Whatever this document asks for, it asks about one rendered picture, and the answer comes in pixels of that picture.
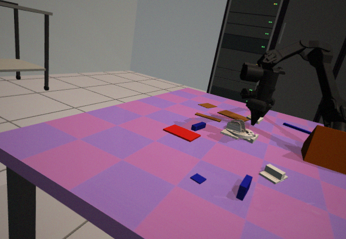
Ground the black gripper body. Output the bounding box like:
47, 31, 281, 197
246, 83, 275, 111

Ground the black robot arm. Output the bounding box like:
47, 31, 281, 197
240, 39, 346, 132

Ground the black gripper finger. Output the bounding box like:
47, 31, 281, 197
247, 107, 265, 125
261, 105, 272, 117

